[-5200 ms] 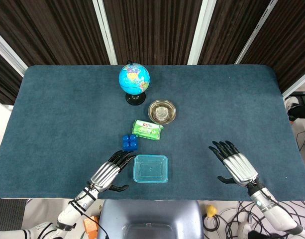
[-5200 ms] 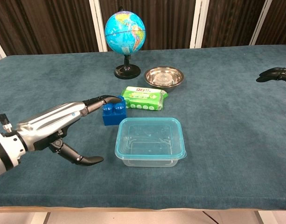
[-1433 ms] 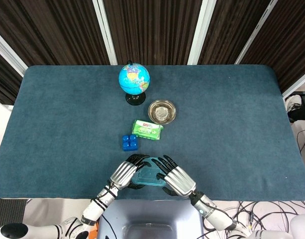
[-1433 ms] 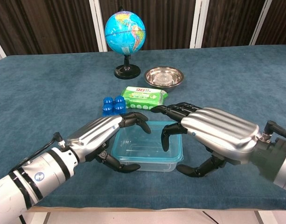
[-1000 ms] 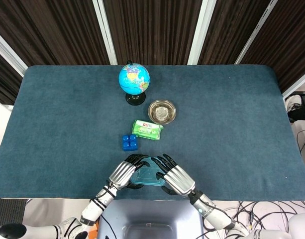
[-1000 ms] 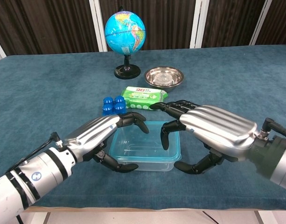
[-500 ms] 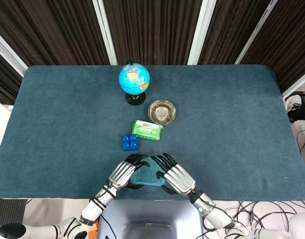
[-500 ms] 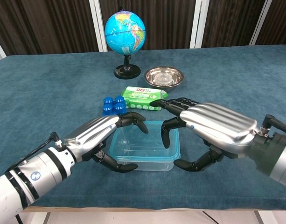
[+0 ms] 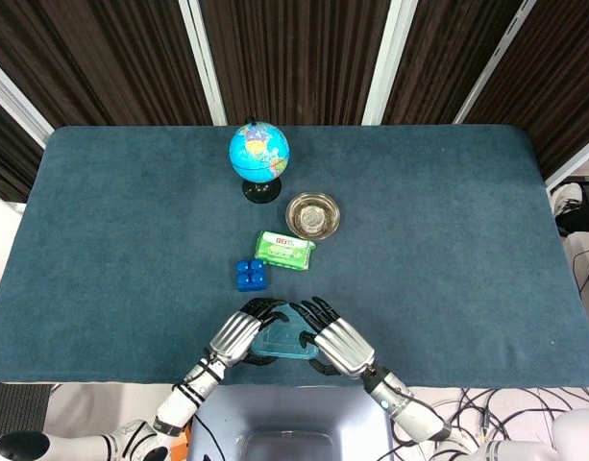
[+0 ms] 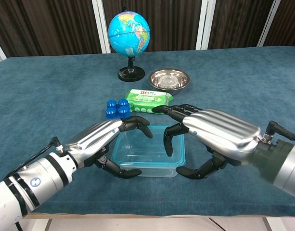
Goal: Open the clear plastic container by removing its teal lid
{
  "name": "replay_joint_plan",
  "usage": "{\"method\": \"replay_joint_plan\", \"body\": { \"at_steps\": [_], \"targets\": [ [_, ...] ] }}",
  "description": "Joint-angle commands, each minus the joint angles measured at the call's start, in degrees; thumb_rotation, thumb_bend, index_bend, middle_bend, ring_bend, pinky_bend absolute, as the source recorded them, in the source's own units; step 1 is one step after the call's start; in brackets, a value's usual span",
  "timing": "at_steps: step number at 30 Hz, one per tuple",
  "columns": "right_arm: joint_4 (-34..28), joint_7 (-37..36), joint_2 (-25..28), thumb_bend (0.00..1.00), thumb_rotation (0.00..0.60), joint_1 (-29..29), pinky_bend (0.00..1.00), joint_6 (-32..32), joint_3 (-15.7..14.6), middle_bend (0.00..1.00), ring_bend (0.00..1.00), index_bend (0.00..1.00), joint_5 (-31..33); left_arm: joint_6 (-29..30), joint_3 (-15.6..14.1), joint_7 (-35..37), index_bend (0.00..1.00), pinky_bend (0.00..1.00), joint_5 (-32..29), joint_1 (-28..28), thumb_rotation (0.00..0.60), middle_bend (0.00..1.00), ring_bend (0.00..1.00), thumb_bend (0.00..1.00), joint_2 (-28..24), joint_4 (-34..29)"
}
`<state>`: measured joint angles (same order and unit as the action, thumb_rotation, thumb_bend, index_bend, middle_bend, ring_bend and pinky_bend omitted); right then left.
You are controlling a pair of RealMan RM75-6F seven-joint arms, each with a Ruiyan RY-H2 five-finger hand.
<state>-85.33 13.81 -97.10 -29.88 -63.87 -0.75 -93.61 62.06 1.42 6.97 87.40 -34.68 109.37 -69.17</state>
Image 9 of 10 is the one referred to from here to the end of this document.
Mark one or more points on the teal plastic lid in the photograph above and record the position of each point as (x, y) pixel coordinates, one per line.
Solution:
(282, 341)

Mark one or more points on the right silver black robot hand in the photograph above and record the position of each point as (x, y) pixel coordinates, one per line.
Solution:
(344, 346)

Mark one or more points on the teal table cloth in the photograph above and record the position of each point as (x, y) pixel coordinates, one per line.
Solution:
(419, 288)

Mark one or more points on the glass bowl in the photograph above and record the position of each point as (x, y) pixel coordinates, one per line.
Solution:
(333, 216)

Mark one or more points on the clear glass dish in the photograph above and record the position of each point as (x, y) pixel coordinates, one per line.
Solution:
(311, 217)

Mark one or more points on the blue toy building block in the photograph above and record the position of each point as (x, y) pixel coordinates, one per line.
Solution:
(251, 276)

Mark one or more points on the blue globe on black stand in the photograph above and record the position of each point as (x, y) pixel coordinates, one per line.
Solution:
(258, 151)

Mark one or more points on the black and white equipment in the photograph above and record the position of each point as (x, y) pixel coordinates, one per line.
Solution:
(587, 211)

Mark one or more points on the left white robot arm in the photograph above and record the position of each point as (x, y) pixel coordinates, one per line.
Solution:
(188, 398)

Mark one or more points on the orange wooden block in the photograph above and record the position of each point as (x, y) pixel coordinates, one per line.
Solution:
(179, 452)

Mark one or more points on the green wet wipes pack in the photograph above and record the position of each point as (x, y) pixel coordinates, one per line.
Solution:
(284, 252)

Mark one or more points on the grey robot torso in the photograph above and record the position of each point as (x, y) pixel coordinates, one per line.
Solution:
(284, 413)

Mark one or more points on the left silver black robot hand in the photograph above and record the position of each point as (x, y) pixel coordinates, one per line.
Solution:
(231, 336)

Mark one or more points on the white partition post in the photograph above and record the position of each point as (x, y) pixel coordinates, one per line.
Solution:
(387, 62)
(496, 62)
(572, 165)
(15, 96)
(203, 62)

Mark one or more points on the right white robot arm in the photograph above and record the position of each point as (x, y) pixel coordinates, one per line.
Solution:
(404, 408)

